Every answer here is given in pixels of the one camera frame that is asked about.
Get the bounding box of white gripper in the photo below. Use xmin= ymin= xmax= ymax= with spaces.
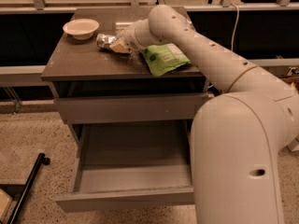
xmin=109 ymin=20 xmax=150 ymax=54

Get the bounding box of crushed redbull can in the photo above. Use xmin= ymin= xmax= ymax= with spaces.
xmin=96 ymin=34 xmax=117 ymax=49

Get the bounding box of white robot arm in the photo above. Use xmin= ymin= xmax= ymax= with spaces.
xmin=117 ymin=5 xmax=299 ymax=224

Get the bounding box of closed grey top drawer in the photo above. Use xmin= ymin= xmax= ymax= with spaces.
xmin=55 ymin=92 xmax=209 ymax=124

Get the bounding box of grey drawer cabinet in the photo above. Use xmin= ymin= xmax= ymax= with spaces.
xmin=40 ymin=6 xmax=217 ymax=214

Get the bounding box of open grey middle drawer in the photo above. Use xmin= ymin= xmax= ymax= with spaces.
xmin=56 ymin=120 xmax=194 ymax=212

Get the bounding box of white bowl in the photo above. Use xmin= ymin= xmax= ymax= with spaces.
xmin=63 ymin=19 xmax=99 ymax=40

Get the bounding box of green chip bag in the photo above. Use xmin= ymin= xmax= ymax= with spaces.
xmin=141 ymin=44 xmax=190 ymax=77

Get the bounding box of black wheeled stand leg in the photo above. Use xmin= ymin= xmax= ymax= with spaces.
xmin=7 ymin=153 xmax=50 ymax=224

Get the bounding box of white cable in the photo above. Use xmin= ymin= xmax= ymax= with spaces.
xmin=230 ymin=3 xmax=240 ymax=53

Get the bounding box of grey metal rail frame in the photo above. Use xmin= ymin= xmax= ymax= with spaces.
xmin=0 ymin=58 xmax=299 ymax=87

